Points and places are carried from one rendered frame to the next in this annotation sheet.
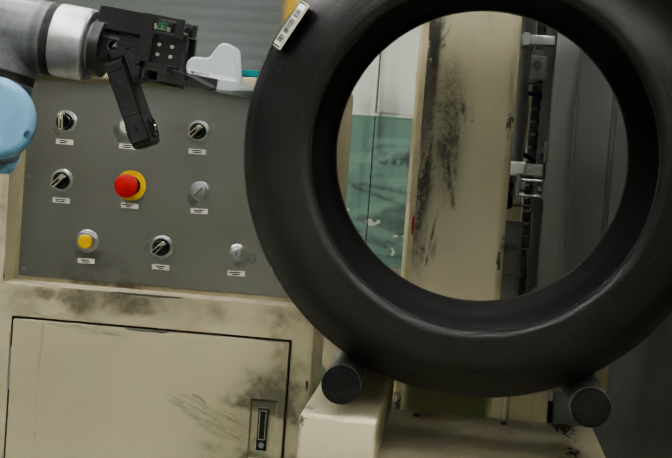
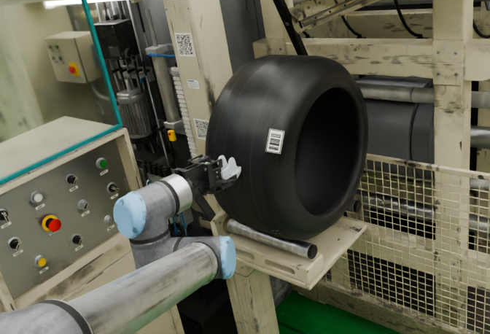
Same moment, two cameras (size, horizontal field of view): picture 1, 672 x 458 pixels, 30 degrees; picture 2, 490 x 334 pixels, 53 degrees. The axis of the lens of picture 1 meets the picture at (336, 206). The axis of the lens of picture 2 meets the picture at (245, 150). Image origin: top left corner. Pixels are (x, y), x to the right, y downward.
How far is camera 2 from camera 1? 1.43 m
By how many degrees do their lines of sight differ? 54
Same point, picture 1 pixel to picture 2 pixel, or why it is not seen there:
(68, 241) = (30, 268)
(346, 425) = (317, 262)
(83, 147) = (17, 221)
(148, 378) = not seen: hidden behind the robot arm
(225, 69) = (234, 168)
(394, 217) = not seen: outside the picture
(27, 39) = (171, 208)
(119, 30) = (194, 178)
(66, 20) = (181, 189)
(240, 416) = not seen: hidden behind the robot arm
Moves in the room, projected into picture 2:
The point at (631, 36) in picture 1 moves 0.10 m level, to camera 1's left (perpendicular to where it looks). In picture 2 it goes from (353, 90) to (339, 101)
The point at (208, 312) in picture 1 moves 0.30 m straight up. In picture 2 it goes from (115, 251) to (90, 174)
